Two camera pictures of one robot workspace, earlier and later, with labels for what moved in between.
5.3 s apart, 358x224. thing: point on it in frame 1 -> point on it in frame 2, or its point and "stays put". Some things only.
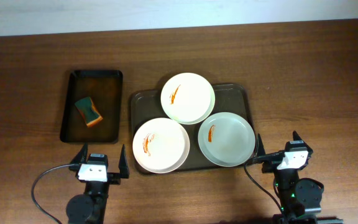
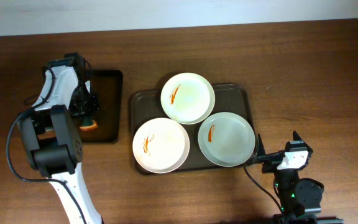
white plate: [161, 145] stays put
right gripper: [269, 158] stays put
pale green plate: [226, 139] stays put
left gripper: [114, 177] -> [84, 111]
